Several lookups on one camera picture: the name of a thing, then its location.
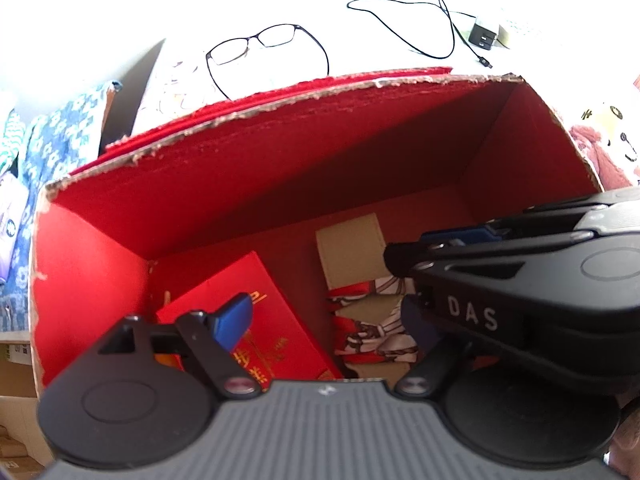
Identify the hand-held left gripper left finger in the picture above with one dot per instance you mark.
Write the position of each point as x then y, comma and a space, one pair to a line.
232, 317

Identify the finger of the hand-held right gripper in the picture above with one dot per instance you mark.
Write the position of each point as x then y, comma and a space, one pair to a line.
425, 257
465, 235

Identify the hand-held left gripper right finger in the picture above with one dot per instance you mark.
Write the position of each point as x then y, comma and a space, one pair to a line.
425, 375

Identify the small red gift box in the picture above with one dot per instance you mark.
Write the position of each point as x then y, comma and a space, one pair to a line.
280, 310

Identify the beige box with patterned scarf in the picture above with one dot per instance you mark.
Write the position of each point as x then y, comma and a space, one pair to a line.
350, 250

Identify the red cardboard box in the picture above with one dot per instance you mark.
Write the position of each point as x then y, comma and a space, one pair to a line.
250, 185

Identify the yellow tiger plush toy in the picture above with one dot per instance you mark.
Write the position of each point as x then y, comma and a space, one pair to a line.
615, 120

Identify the black charger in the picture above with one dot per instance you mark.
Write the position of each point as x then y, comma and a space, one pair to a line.
482, 35

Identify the purple tissue pack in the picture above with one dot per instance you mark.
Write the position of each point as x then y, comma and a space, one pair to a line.
10, 220

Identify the blue floral towel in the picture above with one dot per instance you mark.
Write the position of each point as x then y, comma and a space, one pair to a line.
60, 135

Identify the black eyeglasses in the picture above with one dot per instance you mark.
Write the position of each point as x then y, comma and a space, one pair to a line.
280, 35

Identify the green striped garment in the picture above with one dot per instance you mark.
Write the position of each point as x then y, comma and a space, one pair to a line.
10, 135

